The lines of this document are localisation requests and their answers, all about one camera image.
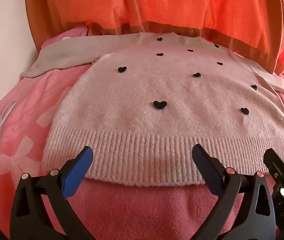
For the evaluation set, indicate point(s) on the pink sweater with black hearts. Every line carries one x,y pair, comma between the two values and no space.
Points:
142,92

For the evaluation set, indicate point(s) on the light pink cloth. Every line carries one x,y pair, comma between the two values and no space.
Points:
74,31

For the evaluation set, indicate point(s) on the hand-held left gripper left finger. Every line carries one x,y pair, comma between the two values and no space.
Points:
80,165

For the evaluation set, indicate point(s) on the pink bow-print blanket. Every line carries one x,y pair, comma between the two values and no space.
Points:
27,120

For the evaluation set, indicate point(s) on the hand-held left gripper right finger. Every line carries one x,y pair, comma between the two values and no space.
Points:
207,170

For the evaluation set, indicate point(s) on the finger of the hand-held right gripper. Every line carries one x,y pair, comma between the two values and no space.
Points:
278,166

